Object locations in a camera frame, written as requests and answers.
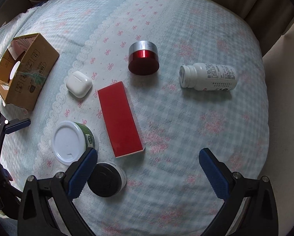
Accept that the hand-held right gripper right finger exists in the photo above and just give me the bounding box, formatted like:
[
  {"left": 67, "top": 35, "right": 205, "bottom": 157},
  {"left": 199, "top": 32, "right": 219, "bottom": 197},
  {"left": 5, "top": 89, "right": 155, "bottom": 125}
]
[{"left": 198, "top": 148, "right": 279, "bottom": 236}]

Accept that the red rectangular box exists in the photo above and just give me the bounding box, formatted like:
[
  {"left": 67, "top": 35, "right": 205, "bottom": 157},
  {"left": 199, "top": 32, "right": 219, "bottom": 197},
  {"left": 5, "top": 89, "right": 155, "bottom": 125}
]
[{"left": 97, "top": 81, "right": 146, "bottom": 158}]

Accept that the floral quilted blanket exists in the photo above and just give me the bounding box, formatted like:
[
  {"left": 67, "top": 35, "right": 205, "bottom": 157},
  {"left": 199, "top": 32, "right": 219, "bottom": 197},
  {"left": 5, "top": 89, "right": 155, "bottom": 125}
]
[{"left": 0, "top": 0, "right": 270, "bottom": 236}]

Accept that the white jar with black lid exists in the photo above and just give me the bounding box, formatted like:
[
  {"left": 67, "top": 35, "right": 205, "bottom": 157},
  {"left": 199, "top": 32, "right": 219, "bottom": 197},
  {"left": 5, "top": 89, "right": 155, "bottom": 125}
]
[{"left": 87, "top": 162, "right": 127, "bottom": 198}]

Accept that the red jar with silver lid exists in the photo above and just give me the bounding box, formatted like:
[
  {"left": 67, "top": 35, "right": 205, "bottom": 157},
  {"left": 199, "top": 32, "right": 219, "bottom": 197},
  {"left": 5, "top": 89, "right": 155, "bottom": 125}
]
[{"left": 128, "top": 40, "right": 160, "bottom": 76}]

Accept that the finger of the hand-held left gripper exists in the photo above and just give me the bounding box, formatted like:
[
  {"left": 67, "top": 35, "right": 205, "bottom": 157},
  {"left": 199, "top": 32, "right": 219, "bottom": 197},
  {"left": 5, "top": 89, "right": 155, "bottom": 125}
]
[{"left": 0, "top": 110, "right": 31, "bottom": 161}]

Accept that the cardboard box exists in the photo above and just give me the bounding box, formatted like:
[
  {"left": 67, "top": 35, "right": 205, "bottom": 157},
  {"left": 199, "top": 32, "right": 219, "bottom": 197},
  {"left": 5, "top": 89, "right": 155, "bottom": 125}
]
[{"left": 0, "top": 33, "right": 60, "bottom": 111}]

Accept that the green can with white lid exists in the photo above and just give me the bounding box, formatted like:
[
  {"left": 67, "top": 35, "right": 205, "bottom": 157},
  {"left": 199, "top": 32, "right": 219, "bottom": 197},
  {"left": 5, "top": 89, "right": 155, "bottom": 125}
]
[{"left": 52, "top": 121, "right": 99, "bottom": 166}]

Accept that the white pill bottle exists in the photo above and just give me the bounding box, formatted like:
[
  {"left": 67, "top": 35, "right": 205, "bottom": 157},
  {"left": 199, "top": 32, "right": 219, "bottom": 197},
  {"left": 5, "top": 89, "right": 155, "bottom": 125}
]
[{"left": 179, "top": 63, "right": 238, "bottom": 91}]

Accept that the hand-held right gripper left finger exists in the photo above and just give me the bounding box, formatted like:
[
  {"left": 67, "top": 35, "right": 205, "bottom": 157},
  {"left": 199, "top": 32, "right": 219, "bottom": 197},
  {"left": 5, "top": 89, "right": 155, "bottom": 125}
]
[{"left": 17, "top": 148, "right": 98, "bottom": 236}]

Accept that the white earbuds case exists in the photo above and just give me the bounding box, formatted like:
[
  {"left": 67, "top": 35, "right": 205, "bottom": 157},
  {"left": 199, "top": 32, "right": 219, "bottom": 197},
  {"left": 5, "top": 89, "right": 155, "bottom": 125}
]
[{"left": 66, "top": 71, "right": 93, "bottom": 98}]

